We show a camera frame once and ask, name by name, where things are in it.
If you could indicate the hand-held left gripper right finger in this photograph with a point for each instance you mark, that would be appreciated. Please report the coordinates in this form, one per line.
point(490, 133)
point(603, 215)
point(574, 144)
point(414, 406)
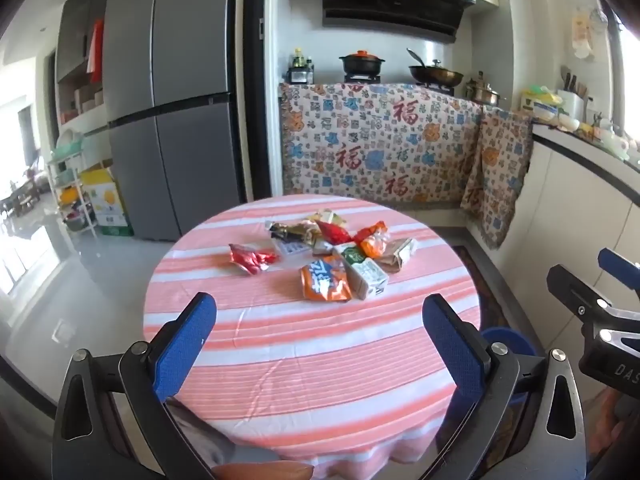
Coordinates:
point(457, 350)

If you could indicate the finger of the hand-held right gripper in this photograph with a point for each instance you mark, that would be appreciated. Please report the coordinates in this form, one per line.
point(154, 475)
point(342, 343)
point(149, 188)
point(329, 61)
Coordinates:
point(570, 285)
point(620, 267)

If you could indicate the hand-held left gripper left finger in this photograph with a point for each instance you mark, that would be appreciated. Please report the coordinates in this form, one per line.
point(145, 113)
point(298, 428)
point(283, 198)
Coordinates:
point(185, 345)

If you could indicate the blue plastic waste basket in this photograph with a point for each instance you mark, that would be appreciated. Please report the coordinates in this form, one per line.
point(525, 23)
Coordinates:
point(515, 340)

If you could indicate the red foil wrapper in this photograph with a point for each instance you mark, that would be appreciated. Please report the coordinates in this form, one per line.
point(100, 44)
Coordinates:
point(250, 259)

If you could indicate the brown paper carton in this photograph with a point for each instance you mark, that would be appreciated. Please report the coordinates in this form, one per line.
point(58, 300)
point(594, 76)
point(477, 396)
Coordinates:
point(400, 255)

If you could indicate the white green carton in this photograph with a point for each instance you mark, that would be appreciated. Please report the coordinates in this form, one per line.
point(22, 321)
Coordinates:
point(367, 277)

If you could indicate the orange snack packet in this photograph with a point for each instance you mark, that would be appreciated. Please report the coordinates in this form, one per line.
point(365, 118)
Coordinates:
point(325, 282)

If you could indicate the red snack bag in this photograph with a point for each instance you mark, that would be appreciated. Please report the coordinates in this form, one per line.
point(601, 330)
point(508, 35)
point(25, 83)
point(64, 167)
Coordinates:
point(334, 234)

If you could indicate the person's right hand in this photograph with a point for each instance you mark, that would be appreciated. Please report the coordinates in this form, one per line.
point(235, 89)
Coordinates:
point(617, 425)

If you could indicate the hexagon patterned floor rug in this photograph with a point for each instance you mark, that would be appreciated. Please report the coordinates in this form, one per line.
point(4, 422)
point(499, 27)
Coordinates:
point(480, 280)

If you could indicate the white kitchen cabinet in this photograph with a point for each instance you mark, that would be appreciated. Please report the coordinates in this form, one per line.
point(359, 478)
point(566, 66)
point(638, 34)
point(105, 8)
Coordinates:
point(565, 200)

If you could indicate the person's leg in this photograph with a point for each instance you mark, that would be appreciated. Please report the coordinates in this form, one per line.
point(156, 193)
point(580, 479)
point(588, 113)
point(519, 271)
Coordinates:
point(210, 440)

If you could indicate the pink white striped tablecloth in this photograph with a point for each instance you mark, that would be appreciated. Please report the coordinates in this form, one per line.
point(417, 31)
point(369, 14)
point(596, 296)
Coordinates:
point(300, 360)

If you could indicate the yellow cardboard box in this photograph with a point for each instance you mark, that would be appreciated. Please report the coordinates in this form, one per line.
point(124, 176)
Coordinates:
point(105, 200)

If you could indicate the steel knife holder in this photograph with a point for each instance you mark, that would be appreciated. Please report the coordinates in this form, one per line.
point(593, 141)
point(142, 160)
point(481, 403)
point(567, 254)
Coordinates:
point(572, 105)

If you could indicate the yellow green plastic container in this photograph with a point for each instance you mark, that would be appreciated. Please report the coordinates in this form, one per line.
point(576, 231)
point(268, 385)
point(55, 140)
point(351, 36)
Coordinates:
point(540, 102)

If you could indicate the white storage rack cart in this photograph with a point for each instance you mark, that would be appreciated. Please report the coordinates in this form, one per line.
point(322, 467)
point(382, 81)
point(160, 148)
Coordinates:
point(70, 180)

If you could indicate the steel pot with lid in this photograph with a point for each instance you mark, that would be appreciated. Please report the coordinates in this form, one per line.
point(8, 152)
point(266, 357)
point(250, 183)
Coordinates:
point(485, 94)

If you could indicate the large patterned cloth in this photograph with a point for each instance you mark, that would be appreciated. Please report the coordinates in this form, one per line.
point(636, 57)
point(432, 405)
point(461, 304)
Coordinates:
point(375, 150)

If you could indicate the grey refrigerator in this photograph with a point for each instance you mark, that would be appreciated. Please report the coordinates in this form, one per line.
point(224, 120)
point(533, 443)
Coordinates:
point(190, 110)

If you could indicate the hanging yellow towel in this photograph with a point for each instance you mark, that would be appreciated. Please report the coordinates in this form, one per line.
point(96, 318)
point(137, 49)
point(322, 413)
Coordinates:
point(582, 30)

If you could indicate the wok with glass lid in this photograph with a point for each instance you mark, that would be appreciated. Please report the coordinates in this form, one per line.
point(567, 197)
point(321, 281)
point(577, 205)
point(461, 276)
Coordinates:
point(435, 76)

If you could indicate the black condiment rack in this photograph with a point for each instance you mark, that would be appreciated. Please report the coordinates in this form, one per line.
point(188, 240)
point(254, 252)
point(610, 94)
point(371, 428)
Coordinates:
point(300, 76)

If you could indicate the black clay pot orange lid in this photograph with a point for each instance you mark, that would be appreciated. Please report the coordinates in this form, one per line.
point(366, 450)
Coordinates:
point(362, 65)

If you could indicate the red hanging bag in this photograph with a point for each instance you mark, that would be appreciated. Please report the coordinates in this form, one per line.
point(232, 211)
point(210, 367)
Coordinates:
point(96, 50)

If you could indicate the cooking oil bottle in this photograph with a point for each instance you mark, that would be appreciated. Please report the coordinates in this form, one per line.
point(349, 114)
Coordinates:
point(299, 58)

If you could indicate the black range hood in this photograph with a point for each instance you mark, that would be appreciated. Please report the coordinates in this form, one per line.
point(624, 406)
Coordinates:
point(390, 5)

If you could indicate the grey wall shelf unit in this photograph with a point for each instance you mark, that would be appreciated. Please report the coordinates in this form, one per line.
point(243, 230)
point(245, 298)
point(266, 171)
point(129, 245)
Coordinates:
point(75, 60)

